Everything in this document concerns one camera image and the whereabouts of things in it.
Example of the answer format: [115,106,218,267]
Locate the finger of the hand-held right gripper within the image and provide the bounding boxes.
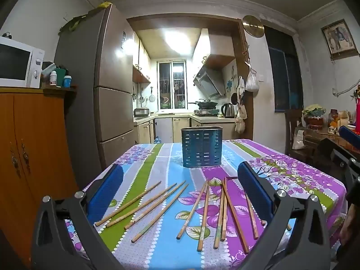
[318,137,351,175]
[338,126,360,151]

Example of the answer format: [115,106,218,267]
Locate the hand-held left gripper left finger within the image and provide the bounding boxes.
[30,163,126,270]

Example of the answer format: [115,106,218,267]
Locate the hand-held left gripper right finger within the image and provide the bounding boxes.
[237,161,331,270]

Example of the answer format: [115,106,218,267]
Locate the group of wooden chopsticks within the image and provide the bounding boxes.
[95,177,291,253]

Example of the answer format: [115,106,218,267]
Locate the blue perforated metal utensil holder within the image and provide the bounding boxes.
[180,126,223,168]

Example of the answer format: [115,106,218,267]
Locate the dark wooden side table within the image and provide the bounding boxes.
[304,126,360,175]

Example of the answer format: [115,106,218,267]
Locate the glass jar with orange contents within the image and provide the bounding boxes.
[328,109,339,128]

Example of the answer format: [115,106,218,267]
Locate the red pot with greens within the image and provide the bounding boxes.
[302,104,327,130]

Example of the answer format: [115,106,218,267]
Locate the dark wooden chair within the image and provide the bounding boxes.
[285,109,313,158]

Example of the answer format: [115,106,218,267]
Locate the floral striped tablecloth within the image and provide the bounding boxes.
[65,139,348,270]

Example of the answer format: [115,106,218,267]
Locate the beige hanging cloth bag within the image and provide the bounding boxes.
[235,104,248,135]

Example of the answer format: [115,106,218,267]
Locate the orange wooden cabinet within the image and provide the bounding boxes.
[0,86,80,268]

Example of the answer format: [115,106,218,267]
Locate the steel electric kettle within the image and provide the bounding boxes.
[221,103,236,119]

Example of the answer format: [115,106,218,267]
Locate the dark curtained window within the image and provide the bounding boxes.
[264,25,304,113]

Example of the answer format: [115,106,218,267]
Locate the gas stove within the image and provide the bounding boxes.
[194,108,219,117]

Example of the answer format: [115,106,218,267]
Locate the framed elephant picture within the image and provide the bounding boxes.
[321,19,358,60]

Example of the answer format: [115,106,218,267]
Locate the beige kitchen base cabinets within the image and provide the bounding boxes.
[133,115,237,144]

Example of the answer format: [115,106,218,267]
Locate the black wok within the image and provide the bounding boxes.
[188,99,219,110]

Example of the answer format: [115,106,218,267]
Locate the white hanging plastic bag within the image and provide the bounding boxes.
[245,68,260,92]

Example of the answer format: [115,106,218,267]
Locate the white hanging cloth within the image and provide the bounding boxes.
[236,76,246,96]

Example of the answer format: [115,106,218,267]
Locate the steel range hood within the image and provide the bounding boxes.
[193,63,227,99]

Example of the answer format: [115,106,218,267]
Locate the kitchen window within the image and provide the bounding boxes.
[158,60,187,110]

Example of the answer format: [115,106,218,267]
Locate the green box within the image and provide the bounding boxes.
[55,67,68,87]

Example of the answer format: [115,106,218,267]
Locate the brown refrigerator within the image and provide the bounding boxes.
[53,4,136,180]

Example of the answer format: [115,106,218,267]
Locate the white microwave oven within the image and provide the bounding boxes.
[0,36,45,89]

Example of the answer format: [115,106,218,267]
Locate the green cloth bundle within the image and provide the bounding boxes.
[58,2,113,36]

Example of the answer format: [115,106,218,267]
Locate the white wall cable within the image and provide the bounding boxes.
[332,77,358,97]

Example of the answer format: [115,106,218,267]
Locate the blue flower wall sticker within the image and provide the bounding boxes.
[226,65,237,93]

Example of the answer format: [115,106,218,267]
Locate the wall cabinet with wooden underside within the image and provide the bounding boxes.
[132,32,152,84]

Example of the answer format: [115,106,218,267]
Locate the wall cabinet above range hood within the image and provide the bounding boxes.
[193,28,237,69]

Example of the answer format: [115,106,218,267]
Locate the gold round wall clock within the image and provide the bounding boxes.
[242,15,265,38]

